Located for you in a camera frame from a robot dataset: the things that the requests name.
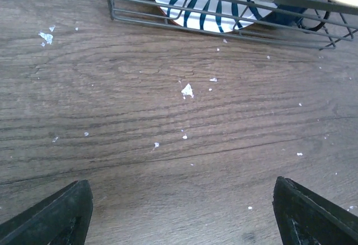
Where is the grey wire dish rack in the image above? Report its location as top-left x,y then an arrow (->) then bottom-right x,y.
107,0 -> 357,50

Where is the dark blue mug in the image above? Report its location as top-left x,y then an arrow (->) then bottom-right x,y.
262,5 -> 326,31

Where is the white blue striped plate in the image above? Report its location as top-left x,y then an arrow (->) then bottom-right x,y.
155,0 -> 271,33

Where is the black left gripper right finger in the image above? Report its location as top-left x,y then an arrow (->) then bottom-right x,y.
272,176 -> 357,244

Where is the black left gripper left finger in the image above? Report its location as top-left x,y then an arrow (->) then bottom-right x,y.
1,180 -> 93,244

